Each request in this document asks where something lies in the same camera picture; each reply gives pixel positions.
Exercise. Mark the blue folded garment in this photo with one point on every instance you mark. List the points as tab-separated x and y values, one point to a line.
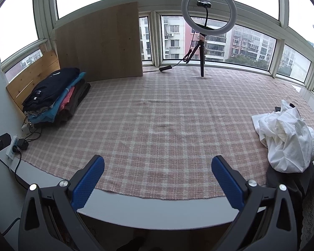
50	114

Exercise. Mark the pink folded garment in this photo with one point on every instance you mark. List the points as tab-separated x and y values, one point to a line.
66	99

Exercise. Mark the black power adapter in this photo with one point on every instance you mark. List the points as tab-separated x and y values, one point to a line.
22	144

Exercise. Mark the black webcam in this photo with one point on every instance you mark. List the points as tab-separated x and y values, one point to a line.
204	4

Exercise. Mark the black tripod stand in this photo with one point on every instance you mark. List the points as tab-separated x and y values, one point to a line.
201	46

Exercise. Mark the large plywood board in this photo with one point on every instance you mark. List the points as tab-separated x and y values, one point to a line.
104	44

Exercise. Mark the small pine wood board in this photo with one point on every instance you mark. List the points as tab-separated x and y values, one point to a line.
23	84

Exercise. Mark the pink plaid tablecloth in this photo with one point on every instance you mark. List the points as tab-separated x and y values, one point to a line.
159	132

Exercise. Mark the black folded garment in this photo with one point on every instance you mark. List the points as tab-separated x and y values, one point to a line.
80	92

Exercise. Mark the white button shirt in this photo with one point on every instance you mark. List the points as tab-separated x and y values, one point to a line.
289	140

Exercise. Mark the dark grey garment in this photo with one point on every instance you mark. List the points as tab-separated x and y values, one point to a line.
297	184

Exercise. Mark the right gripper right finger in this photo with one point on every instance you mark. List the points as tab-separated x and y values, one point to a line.
266	218

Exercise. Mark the white power strip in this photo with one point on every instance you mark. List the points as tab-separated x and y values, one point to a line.
9	151

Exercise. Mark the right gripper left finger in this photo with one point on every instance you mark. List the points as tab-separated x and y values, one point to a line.
49	218

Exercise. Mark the navy folded garment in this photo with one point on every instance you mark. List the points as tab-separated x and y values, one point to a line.
48	90

